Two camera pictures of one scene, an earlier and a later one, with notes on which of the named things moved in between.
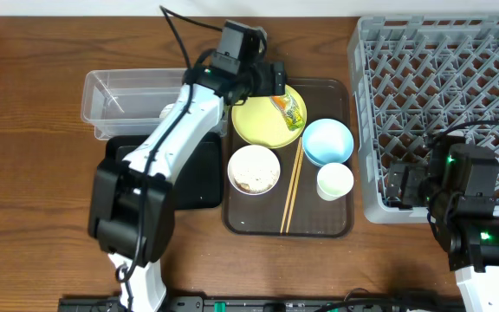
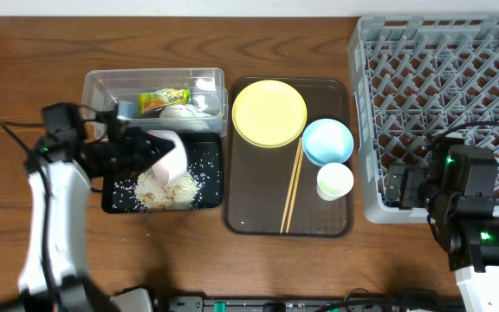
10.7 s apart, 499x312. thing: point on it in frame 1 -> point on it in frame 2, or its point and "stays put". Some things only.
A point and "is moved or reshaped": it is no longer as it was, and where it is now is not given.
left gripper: (278, 79) -> (125, 147)
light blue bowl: (327, 141) stays put
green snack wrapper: (289, 110) -> (154, 100)
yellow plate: (259, 121) stays put
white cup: (334, 179) stays put
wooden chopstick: (290, 184) stays put
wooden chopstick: (291, 211) stays put
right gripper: (405, 183) stays put
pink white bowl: (254, 170) is moved or reshaped
